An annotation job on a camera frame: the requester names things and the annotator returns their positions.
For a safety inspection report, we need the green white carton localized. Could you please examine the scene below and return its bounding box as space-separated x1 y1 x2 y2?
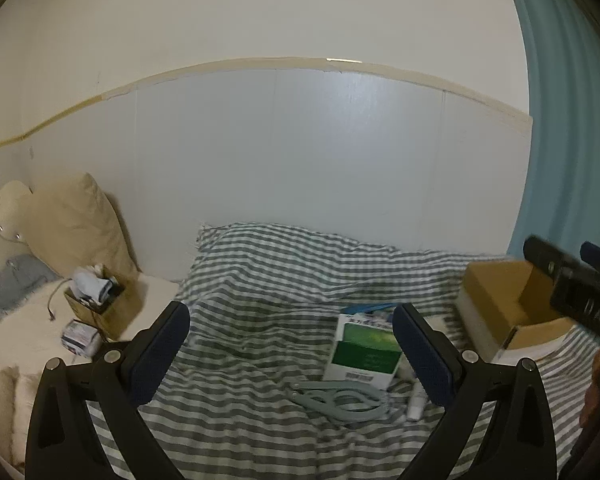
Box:
322 312 407 392

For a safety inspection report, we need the small brown cardboard box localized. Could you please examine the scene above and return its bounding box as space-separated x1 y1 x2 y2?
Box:
63 274 127 342

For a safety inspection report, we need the person's right hand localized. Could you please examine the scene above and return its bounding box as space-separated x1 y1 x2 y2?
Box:
581 349 600 427

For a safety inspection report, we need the small white tube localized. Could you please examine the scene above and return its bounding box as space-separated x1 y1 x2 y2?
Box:
405 380 427 421

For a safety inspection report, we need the thin dark cable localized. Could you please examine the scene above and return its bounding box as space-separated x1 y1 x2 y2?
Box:
46 287 70 322

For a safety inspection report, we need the white fluffy blanket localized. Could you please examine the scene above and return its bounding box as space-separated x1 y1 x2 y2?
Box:
0 274 182 467

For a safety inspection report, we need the blue box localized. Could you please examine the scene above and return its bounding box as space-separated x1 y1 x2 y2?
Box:
340 302 399 318

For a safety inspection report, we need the white rolled cloth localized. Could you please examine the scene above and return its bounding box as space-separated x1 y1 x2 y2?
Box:
72 263 115 307

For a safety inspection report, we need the small white blue packet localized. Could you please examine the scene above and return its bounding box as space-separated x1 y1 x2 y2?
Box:
61 318 104 359

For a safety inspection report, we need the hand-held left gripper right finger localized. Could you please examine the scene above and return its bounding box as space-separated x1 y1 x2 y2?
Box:
392 302 561 480

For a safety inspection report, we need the grey white striped blanket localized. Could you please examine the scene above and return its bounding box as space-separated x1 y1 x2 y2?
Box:
87 220 600 480

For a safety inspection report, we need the beige pillow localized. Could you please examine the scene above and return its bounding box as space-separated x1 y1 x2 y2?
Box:
22 172 142 283

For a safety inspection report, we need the teal curtain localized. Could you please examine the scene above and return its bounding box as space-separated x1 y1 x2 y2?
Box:
499 0 600 262

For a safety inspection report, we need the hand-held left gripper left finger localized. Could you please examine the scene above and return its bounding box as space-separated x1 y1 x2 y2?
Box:
25 301 191 480

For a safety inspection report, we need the grey cloth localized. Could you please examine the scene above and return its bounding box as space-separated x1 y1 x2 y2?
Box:
0 254 62 337

